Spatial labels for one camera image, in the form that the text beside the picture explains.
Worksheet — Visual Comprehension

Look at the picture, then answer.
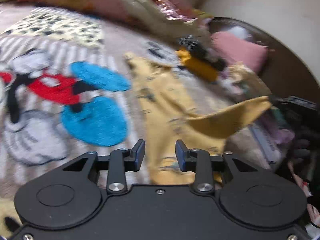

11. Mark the yellow printed children's garment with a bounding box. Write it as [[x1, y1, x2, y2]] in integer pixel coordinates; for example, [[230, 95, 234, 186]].
[[124, 53, 260, 185]]

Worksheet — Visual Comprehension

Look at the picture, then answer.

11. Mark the pink pillow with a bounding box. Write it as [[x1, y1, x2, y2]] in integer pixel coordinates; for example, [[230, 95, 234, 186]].
[[212, 31, 268, 74]]

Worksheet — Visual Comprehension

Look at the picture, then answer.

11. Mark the folded striped dark garment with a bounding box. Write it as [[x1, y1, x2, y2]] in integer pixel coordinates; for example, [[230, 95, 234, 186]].
[[178, 35, 227, 72]]

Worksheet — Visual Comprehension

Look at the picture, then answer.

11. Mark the pile of pastel clothes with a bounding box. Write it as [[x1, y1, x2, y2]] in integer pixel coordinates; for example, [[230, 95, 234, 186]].
[[220, 62, 297, 153]]

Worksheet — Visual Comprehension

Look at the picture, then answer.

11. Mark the dark wooden headboard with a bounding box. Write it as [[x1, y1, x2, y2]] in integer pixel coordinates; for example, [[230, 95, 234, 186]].
[[209, 17, 319, 104]]

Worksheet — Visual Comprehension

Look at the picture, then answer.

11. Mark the smartphone with lit screen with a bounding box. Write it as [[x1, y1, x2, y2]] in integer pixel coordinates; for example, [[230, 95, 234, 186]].
[[249, 124, 281, 164]]

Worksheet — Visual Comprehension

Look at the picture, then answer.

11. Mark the Mickey Mouse plush blanket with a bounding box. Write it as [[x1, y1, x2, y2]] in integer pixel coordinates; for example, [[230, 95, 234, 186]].
[[0, 2, 276, 235]]

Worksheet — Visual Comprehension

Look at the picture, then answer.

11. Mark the folded mustard yellow garment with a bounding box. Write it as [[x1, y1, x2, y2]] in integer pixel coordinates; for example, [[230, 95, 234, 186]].
[[175, 49, 218, 82]]

